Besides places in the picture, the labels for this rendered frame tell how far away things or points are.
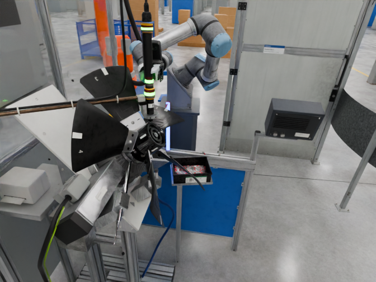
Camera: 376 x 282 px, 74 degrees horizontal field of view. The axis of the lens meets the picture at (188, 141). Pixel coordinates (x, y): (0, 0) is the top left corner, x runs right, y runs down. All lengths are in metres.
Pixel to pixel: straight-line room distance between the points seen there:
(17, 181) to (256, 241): 1.74
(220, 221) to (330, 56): 1.97
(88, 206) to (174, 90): 1.14
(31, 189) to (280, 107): 1.26
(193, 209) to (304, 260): 0.95
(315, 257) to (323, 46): 1.93
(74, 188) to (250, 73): 2.30
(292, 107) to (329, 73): 1.63
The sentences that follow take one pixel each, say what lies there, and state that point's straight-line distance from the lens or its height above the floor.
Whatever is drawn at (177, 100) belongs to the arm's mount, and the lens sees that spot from 1.82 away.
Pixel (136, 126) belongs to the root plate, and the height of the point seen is 1.24.
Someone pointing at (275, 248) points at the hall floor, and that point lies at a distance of 2.28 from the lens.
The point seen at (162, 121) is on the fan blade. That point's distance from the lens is 1.22.
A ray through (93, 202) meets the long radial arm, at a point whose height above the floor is 1.12.
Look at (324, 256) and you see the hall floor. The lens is 2.40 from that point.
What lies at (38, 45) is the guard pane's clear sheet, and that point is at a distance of 1.67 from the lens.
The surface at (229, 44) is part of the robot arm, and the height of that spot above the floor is 1.51.
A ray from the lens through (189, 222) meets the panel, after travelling 2.01.
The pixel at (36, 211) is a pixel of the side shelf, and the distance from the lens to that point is 1.34.
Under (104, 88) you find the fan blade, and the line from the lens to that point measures 1.10.
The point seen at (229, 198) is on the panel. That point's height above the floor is 0.52.
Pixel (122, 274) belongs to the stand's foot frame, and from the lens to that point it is 1.96.
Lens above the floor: 1.72
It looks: 30 degrees down
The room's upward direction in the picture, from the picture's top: 3 degrees clockwise
